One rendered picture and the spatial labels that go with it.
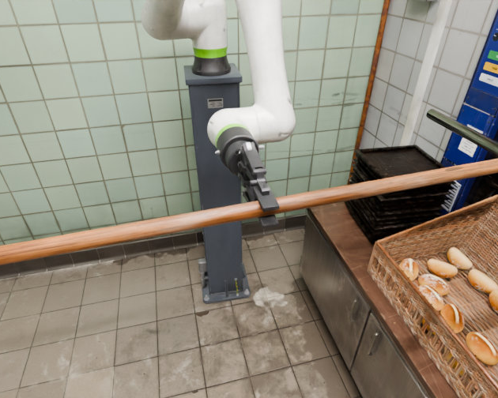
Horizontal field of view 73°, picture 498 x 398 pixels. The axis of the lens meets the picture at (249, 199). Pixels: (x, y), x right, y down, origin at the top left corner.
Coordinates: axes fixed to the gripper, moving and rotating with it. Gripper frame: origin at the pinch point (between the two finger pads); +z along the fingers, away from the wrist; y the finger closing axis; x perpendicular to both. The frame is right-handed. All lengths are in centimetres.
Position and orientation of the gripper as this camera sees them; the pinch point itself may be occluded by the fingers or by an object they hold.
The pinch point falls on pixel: (265, 205)
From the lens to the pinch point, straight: 62.2
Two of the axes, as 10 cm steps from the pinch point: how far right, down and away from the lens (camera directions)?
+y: 0.0, 8.1, 5.8
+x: -9.7, 1.4, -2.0
